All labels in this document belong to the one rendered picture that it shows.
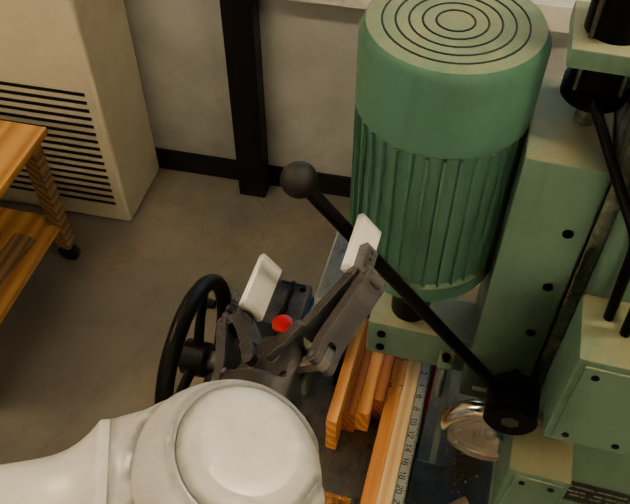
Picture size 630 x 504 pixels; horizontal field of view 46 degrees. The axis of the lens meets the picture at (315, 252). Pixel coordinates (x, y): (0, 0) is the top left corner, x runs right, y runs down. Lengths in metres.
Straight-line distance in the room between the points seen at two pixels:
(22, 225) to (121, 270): 0.33
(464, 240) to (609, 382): 0.20
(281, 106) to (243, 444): 2.15
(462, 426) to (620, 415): 0.24
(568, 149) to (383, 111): 0.17
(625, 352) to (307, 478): 0.43
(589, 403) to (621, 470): 0.29
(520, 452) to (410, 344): 0.21
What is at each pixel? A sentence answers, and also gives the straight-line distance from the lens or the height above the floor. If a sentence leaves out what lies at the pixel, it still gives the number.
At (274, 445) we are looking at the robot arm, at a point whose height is 1.54.
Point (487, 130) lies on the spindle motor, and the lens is 0.69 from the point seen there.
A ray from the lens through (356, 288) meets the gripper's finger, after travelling 0.63.
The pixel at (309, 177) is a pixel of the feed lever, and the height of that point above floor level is 1.42.
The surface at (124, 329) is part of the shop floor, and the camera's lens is 2.37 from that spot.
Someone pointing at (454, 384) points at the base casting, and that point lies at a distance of 1.28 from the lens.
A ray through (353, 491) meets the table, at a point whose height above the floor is 0.90.
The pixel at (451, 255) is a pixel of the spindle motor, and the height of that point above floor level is 1.27.
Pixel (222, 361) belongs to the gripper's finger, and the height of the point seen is 1.28.
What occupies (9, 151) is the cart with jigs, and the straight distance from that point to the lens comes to 2.21.
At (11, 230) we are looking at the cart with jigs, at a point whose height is 0.18.
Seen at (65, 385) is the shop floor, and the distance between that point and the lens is 2.30.
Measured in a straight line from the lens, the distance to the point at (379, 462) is 1.04.
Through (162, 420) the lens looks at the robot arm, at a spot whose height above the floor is 1.55.
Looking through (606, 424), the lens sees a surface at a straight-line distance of 0.81.
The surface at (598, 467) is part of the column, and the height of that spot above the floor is 0.97.
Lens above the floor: 1.88
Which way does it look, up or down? 49 degrees down
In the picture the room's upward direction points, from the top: straight up
